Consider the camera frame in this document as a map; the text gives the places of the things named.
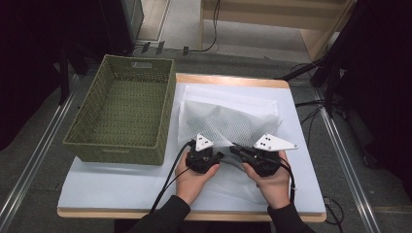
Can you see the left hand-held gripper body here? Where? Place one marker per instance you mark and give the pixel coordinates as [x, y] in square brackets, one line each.
[202, 160]

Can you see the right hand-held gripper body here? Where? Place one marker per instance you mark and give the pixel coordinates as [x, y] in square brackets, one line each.
[267, 160]

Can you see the white mesh laundry bag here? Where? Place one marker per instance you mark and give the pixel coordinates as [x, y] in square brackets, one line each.
[226, 123]

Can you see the person's left hand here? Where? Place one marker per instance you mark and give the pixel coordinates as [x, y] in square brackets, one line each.
[191, 184]

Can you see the person's right hand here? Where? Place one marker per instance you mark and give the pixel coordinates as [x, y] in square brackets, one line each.
[275, 191]

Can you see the green woven basket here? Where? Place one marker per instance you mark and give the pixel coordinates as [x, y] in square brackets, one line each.
[129, 106]

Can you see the black metal stand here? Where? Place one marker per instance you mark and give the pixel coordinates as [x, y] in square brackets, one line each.
[330, 74]

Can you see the wooden platform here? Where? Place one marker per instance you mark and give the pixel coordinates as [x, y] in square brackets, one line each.
[275, 16]

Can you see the black curtain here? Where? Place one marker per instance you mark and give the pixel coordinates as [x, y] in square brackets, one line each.
[382, 81]

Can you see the dark cabinet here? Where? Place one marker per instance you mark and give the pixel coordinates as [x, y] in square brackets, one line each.
[126, 22]

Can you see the metal floor rail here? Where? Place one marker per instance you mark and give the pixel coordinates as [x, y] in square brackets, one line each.
[35, 152]
[350, 168]

